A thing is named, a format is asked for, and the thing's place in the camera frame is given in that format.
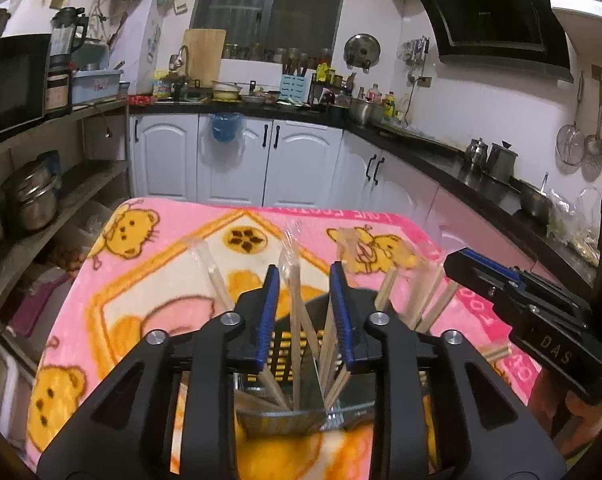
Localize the dark green utensil holder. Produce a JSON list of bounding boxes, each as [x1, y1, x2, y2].
[[231, 292, 382, 431]]

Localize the hanging small kitchen tools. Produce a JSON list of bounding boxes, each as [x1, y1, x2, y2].
[[398, 37, 430, 68]]

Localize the black microwave oven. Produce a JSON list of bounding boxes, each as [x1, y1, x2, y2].
[[0, 34, 52, 141]]

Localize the steel pot lid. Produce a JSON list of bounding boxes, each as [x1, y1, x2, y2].
[[343, 33, 383, 68]]

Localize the steel mixing pot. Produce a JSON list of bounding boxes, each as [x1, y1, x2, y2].
[[348, 98, 384, 127]]

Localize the wooden chopstick pair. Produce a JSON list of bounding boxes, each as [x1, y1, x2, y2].
[[279, 230, 304, 408]]

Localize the steel saucepan with spoon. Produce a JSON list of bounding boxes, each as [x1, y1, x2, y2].
[[518, 172, 554, 223]]

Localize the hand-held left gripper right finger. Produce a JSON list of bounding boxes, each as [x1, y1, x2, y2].
[[329, 261, 566, 480]]

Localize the dark window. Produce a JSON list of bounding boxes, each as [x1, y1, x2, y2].
[[191, 0, 352, 63]]

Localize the ceramic bowl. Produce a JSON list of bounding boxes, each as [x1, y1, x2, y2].
[[211, 80, 243, 102]]

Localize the plastic bag of vegetables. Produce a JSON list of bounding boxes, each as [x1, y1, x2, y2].
[[546, 187, 602, 266]]

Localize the blue plastic bag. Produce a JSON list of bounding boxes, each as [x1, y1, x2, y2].
[[198, 112, 249, 168]]

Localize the blue plastic dish tub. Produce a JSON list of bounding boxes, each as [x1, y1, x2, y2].
[[71, 69, 122, 106]]

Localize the tall steel pot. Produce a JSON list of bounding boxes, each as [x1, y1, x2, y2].
[[486, 141, 519, 183]]

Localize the black range hood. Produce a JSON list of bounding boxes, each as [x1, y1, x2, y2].
[[407, 0, 574, 83]]

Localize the person's right hand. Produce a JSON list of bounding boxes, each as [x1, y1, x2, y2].
[[528, 364, 602, 457]]

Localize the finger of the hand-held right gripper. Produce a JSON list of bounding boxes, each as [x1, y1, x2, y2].
[[458, 247, 542, 287], [443, 252, 519, 311]]

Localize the steel kettle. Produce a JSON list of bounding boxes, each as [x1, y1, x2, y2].
[[465, 137, 489, 166]]

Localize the sink faucet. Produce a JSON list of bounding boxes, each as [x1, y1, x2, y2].
[[170, 45, 191, 73]]

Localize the wire mesh strainer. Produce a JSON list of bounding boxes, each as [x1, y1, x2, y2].
[[556, 71, 586, 166]]

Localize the white kitchen cabinet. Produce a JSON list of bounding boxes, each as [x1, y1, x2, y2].
[[128, 112, 546, 271]]

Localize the metal storage shelf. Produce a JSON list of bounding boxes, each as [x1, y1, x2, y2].
[[0, 100, 132, 341]]

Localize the black kitchen countertop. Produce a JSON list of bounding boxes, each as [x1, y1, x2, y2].
[[128, 97, 599, 286]]

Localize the steel stockpot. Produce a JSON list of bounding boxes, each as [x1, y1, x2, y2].
[[1, 152, 62, 233]]

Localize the steel ladle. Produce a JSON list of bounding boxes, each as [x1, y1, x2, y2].
[[584, 65, 602, 157]]

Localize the blender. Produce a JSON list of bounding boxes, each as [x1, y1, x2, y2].
[[48, 6, 89, 73]]

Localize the row of spice jars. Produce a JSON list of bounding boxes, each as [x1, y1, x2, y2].
[[221, 42, 334, 63]]

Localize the pink printed blanket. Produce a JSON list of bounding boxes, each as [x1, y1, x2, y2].
[[26, 195, 546, 480]]

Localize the bunch of chopsticks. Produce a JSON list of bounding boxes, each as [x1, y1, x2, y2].
[[188, 225, 512, 411]]

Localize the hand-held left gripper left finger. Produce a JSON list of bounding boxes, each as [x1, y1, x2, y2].
[[36, 265, 282, 480]]

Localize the blue knife block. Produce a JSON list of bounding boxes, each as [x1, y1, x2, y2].
[[280, 73, 309, 106]]

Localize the wooden cutting board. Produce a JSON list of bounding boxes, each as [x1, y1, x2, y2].
[[182, 28, 227, 75]]

